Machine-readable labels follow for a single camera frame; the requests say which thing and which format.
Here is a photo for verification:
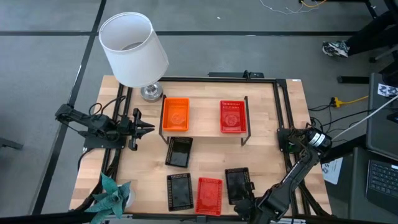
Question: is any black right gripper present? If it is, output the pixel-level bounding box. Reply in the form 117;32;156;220
233;182;266;223

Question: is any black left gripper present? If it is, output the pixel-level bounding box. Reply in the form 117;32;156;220
119;108;155;152

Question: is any black slotted plastic basket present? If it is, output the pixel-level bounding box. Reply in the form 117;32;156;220
166;172;195;212
164;136;194;169
224;167;253;205

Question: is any orange slotted plastic basket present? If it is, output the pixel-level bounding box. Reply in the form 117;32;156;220
162;97;191;132

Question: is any red slotted plastic basket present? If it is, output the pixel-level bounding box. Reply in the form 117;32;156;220
219;99;248;134
195;177;224;217

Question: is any white plant pot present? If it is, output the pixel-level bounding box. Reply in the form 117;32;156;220
124;185;137;208

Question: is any white shade chrome table lamp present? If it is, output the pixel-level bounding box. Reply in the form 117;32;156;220
98;11;170;103

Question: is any teal artificial plant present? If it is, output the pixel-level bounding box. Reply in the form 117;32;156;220
84;172;132;224

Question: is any white paper sheet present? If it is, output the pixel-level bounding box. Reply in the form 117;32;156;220
322;156;345;186

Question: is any black mounting bar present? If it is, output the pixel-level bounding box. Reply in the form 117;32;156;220
208;70;265;80

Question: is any black keyboard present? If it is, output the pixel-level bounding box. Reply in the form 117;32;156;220
366;159;398;215

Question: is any dark grey stand foot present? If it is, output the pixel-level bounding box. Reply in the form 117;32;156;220
0;136;24;150

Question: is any dark grey desk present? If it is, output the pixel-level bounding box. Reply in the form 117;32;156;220
365;72;398;161

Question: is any black floor bar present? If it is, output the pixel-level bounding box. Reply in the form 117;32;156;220
337;75;371;85

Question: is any person's shoe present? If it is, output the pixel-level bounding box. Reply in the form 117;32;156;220
322;39;351;58

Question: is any printed marker sheet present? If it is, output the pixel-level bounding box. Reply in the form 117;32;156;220
377;82;398;98

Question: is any office chair base leg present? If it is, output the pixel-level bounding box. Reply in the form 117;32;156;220
369;45;398;64

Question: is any person's leg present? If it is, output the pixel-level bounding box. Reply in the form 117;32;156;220
345;9;398;57

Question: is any black desk leg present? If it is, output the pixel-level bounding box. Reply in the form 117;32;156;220
362;0;382;20

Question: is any silver metal bracket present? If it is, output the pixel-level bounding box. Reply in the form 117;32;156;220
279;217;307;224

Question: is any wooden shelf with black frame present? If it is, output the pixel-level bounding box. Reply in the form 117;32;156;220
158;94;252;147

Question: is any black floor cable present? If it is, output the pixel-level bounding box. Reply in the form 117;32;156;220
307;104;374;131

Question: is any yellow power plug cable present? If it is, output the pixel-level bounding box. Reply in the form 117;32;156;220
330;95;369;109

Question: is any white cable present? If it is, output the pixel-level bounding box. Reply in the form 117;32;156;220
331;94;398;141

